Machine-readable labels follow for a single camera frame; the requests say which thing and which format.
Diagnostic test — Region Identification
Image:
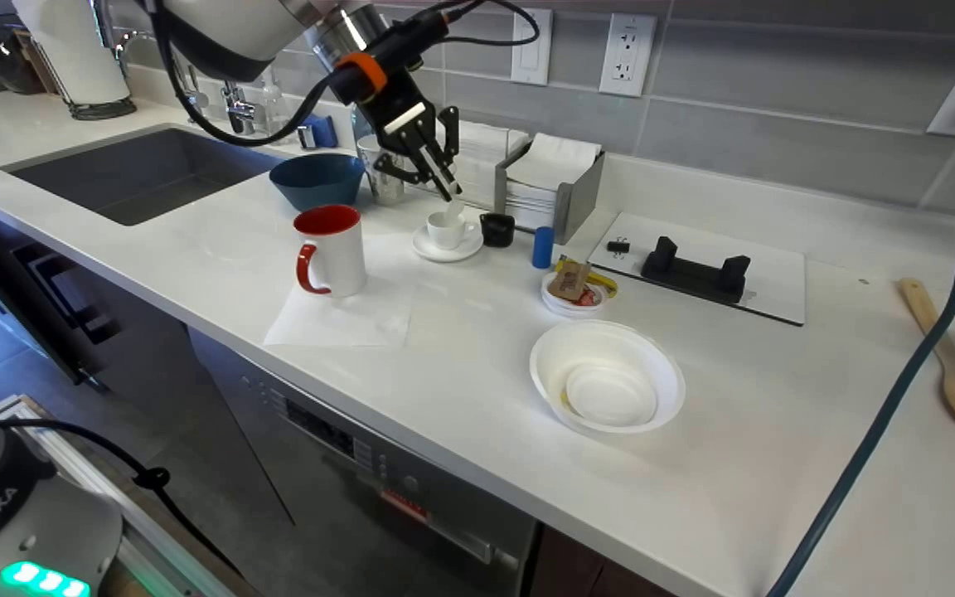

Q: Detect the blue sponge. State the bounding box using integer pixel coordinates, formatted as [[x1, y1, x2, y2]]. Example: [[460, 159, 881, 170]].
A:
[[306, 108, 345, 152]]

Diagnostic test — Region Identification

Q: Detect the white mug red inside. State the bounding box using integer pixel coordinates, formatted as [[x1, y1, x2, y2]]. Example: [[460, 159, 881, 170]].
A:
[[292, 201, 372, 303]]

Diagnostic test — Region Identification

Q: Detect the white roll on gray base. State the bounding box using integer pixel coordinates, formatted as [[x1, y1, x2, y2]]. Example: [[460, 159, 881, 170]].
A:
[[9, 0, 139, 123]]

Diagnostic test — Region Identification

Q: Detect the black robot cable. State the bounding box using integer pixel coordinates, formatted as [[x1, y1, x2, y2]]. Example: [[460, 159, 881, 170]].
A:
[[144, 0, 547, 150]]

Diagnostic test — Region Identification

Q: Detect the black floor cable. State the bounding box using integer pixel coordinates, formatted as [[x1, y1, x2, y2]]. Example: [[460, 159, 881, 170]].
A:
[[0, 415, 252, 581]]

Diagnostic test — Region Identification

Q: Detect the metal napkin holder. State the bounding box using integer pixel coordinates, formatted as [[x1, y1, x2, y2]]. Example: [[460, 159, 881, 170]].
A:
[[494, 146, 611, 248]]

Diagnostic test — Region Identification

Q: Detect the robot base green light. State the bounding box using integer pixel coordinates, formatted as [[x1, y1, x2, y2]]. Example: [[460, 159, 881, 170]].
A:
[[0, 382, 128, 597]]

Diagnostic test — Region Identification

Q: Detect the stainless dishwasher front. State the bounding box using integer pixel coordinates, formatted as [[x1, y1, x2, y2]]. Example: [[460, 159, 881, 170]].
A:
[[184, 324, 545, 597]]

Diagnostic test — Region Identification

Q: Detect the small blue cylinder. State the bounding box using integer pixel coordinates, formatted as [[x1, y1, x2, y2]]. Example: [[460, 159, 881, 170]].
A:
[[528, 225, 562, 273]]

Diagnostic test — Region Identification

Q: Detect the small black cap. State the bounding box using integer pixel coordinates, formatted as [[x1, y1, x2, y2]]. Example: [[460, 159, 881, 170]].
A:
[[479, 213, 517, 252]]

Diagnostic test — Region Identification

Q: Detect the cream plastic spoon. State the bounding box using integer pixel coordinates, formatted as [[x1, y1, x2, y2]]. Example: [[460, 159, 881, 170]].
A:
[[437, 192, 470, 231]]

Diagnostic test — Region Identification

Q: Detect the large white bowl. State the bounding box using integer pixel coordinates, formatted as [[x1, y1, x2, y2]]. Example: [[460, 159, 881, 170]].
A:
[[528, 317, 689, 436]]

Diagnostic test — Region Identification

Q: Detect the small white cup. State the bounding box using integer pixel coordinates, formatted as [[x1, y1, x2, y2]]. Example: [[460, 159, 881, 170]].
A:
[[425, 209, 474, 252]]

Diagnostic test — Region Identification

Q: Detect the small dish with packets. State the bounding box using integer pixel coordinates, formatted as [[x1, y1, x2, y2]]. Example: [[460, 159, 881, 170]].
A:
[[536, 254, 619, 321]]

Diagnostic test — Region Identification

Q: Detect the long dark power cable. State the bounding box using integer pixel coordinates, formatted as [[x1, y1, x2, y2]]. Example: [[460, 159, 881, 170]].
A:
[[765, 130, 955, 597]]

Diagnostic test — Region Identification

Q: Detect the black clamp object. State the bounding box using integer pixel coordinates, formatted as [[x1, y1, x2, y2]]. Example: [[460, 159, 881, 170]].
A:
[[636, 234, 752, 310]]

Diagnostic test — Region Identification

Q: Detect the stainless steel sink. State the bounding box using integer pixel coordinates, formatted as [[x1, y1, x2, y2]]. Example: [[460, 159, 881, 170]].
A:
[[0, 123, 289, 231]]

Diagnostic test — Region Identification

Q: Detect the clear pump soap dispenser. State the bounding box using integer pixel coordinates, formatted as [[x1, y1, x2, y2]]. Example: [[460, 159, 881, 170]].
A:
[[260, 75, 303, 150]]

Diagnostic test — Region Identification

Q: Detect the folded white napkin stack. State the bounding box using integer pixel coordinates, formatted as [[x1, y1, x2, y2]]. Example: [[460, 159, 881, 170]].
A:
[[502, 130, 604, 234]]

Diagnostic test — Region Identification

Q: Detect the small white saucer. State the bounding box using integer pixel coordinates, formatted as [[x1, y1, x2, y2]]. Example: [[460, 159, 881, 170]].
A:
[[411, 209, 489, 266]]

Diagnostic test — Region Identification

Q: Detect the white flat board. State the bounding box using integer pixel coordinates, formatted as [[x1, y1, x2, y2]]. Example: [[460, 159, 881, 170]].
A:
[[584, 209, 813, 332]]

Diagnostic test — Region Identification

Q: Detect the silver faucet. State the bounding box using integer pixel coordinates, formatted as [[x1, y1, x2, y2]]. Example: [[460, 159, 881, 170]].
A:
[[111, 24, 265, 138]]

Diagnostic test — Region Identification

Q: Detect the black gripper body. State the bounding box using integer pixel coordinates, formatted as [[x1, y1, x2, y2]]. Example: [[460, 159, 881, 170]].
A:
[[360, 65, 465, 159]]

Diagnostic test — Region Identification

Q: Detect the blue bowl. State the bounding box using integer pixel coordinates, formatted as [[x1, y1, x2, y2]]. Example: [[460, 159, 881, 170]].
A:
[[265, 150, 369, 215]]

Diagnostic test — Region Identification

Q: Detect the white wall switch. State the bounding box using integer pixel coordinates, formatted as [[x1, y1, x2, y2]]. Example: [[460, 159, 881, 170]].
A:
[[509, 6, 558, 89]]

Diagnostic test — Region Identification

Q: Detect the patterned paper cup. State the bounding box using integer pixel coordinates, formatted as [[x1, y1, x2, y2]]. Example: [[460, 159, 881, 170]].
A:
[[369, 161, 411, 209]]

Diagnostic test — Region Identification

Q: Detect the white wall outlet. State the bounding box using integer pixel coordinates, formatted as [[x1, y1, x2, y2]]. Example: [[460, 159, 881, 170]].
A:
[[598, 8, 659, 98]]

